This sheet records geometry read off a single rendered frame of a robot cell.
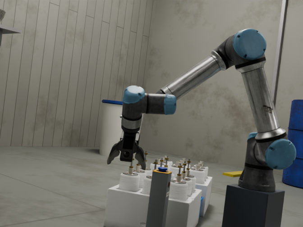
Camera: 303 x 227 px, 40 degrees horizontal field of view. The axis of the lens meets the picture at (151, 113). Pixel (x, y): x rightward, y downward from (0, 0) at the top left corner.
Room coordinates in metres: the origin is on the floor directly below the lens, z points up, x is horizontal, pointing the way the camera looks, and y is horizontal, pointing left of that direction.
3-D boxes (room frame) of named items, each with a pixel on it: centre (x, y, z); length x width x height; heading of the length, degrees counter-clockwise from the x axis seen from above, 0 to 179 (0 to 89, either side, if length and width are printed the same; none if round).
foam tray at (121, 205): (2.06, -0.08, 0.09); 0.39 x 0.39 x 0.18; 75
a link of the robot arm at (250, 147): (1.70, -0.47, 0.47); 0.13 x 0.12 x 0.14; 8
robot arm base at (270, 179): (1.71, -0.47, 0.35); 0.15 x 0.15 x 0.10
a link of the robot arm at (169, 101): (1.53, -0.03, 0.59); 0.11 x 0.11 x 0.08; 8
